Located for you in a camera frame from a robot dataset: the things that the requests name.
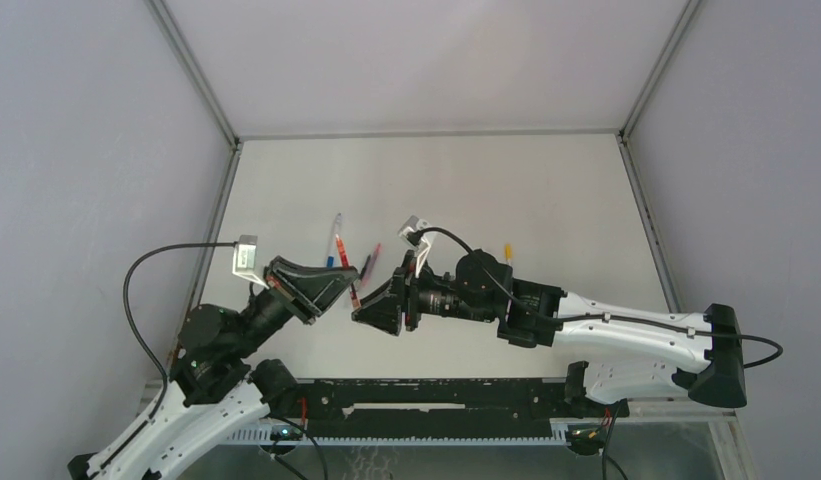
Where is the left camera cable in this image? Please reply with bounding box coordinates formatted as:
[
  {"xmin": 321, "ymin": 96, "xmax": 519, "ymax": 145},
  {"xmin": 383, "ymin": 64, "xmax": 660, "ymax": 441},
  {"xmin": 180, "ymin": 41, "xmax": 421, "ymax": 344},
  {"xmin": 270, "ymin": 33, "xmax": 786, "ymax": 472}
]
[{"xmin": 121, "ymin": 242, "xmax": 239, "ymax": 425}]

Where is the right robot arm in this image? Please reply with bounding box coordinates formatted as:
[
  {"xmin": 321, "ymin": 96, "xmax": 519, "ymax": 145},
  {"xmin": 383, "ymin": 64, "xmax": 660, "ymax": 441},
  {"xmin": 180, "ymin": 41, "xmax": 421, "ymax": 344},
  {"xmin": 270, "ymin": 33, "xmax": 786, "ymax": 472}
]
[{"xmin": 352, "ymin": 249, "xmax": 748, "ymax": 416}]

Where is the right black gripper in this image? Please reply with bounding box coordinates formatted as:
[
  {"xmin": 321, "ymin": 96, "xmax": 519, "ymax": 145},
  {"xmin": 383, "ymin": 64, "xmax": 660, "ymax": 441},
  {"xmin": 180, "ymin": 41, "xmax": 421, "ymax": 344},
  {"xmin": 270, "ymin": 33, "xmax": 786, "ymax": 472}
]
[{"xmin": 352, "ymin": 251, "xmax": 496, "ymax": 339}]

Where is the dark red gel pen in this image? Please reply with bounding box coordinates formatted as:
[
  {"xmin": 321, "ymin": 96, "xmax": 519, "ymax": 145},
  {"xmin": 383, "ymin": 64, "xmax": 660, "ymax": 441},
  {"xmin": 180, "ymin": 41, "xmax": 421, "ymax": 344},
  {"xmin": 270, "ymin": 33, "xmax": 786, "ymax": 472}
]
[{"xmin": 334, "ymin": 234, "xmax": 360, "ymax": 310}]

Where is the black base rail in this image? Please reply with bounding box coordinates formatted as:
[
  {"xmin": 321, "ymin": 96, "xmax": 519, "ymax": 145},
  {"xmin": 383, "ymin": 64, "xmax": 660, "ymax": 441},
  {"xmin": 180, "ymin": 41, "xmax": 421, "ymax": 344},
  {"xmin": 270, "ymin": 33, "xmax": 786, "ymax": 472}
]
[{"xmin": 272, "ymin": 378, "xmax": 629, "ymax": 441}]

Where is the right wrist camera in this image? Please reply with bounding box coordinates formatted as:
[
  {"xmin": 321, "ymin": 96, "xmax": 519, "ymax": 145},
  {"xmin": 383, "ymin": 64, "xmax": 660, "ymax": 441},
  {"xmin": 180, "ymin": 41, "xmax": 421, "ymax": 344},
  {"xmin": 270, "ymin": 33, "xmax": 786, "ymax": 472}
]
[{"xmin": 398, "ymin": 215, "xmax": 433, "ymax": 278}]

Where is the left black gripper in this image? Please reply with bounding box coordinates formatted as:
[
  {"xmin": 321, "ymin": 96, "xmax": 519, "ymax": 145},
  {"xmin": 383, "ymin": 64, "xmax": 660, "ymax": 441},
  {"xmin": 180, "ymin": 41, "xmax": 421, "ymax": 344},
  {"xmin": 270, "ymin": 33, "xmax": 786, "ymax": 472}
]
[{"xmin": 233, "ymin": 253, "xmax": 361, "ymax": 357}]

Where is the pink gel pen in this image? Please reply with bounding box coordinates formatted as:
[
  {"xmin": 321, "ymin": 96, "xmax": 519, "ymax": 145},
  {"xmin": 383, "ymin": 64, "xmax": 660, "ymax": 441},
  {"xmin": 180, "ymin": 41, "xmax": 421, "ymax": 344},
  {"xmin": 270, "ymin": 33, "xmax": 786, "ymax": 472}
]
[{"xmin": 360, "ymin": 243, "xmax": 382, "ymax": 287}]

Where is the aluminium frame right post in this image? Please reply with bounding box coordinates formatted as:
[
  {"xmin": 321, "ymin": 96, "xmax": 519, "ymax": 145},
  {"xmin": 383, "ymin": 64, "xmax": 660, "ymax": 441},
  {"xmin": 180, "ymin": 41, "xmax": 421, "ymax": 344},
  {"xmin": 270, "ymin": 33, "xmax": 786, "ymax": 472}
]
[{"xmin": 615, "ymin": 0, "xmax": 706, "ymax": 312}]

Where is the black gel pen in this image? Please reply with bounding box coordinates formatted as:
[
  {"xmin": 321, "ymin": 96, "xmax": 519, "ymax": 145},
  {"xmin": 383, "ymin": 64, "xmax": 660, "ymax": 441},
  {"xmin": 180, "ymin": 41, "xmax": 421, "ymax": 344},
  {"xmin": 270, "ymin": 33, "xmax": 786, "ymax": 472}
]
[{"xmin": 360, "ymin": 254, "xmax": 372, "ymax": 280}]

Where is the blue capped white marker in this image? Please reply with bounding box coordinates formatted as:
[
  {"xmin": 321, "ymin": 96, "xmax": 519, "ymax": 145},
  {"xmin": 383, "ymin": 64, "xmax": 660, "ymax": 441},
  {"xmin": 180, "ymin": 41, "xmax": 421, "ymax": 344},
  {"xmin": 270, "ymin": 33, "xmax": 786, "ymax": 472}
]
[{"xmin": 325, "ymin": 213, "xmax": 343, "ymax": 268}]

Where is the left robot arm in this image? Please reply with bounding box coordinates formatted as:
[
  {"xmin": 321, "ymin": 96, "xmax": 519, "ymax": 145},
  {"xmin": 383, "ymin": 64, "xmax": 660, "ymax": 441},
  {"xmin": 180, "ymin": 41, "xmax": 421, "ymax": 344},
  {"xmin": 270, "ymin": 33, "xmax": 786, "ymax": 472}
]
[{"xmin": 68, "ymin": 252, "xmax": 359, "ymax": 479}]

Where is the aluminium frame back rail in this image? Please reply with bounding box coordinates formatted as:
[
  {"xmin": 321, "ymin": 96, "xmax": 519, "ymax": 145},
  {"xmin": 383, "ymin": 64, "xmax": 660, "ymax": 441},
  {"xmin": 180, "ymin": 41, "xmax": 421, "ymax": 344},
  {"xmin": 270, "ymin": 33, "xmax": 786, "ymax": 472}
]
[{"xmin": 238, "ymin": 127, "xmax": 621, "ymax": 143}]

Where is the white cable tray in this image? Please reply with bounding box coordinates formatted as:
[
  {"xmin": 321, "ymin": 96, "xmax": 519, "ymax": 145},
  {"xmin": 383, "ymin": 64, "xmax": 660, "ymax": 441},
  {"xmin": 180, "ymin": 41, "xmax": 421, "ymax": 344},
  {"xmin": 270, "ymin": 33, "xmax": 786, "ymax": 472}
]
[{"xmin": 221, "ymin": 423, "xmax": 570, "ymax": 447}]

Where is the aluminium frame left post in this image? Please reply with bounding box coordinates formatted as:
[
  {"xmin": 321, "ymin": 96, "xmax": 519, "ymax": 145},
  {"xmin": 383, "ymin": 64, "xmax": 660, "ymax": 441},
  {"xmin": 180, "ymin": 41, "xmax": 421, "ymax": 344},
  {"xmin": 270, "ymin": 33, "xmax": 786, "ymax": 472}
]
[{"xmin": 144, "ymin": 0, "xmax": 243, "ymax": 293}]

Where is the aluminium frame post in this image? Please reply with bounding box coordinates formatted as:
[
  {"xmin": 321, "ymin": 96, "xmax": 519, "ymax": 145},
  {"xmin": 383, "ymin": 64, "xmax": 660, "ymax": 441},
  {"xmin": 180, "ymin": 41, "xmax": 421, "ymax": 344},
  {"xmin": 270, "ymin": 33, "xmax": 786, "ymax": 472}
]
[
  {"xmin": 144, "ymin": 0, "xmax": 243, "ymax": 293},
  {"xmin": 615, "ymin": 0, "xmax": 706, "ymax": 312}
]

